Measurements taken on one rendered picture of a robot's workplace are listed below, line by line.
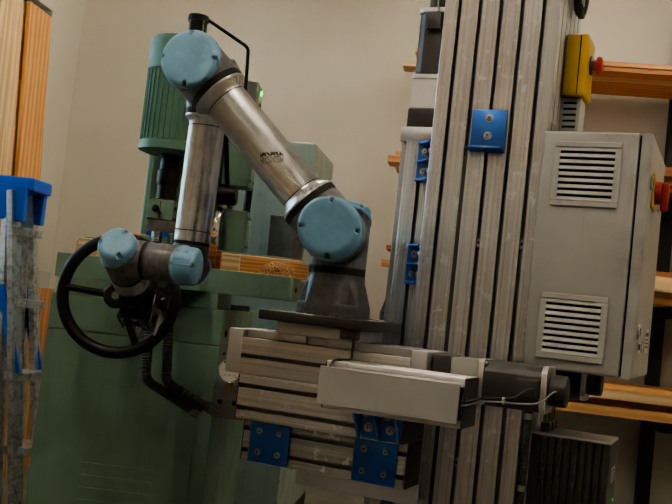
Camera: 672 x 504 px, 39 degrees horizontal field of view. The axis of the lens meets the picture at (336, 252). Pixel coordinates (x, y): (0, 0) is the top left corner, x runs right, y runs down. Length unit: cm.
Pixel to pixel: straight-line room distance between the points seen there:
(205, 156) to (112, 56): 333
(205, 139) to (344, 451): 69
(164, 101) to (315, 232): 91
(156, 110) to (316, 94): 245
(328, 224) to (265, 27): 339
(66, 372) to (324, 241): 95
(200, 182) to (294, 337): 37
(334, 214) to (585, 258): 50
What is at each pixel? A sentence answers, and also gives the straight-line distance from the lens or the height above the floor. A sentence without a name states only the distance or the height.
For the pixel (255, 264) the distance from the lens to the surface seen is 251.
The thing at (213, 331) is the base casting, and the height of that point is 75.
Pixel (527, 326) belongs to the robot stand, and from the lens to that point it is 189.
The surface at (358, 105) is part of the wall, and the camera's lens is 488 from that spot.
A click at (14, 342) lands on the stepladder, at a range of 332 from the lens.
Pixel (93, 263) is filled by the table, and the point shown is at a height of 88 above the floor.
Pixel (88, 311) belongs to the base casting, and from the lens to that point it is 244.
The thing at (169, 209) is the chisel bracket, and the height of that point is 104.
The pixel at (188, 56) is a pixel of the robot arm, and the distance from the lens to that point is 185.
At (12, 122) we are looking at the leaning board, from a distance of 449.
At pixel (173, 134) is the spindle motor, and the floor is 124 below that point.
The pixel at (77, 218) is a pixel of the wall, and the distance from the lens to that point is 517.
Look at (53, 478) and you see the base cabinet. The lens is 250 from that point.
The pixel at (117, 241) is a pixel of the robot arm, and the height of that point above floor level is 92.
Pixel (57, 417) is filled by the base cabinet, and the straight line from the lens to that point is 248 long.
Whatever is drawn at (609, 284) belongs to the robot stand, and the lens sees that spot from 187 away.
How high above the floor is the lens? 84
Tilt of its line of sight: 3 degrees up
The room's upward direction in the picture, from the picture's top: 6 degrees clockwise
